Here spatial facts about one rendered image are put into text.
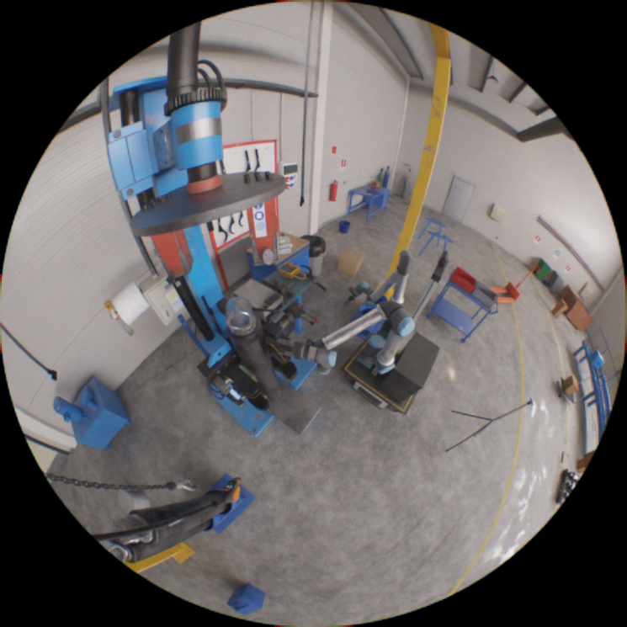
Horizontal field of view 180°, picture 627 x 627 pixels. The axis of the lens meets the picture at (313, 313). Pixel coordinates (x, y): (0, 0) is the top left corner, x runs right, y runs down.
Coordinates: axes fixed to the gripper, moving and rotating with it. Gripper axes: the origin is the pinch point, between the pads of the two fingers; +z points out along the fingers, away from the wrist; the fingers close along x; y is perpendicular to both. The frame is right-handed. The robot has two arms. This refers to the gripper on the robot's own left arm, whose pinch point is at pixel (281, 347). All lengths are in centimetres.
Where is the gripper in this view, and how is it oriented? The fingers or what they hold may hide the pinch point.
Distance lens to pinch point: 124.0
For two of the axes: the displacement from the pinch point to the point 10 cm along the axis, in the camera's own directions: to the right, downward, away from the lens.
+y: -2.3, 7.4, -6.3
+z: -9.7, -2.1, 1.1
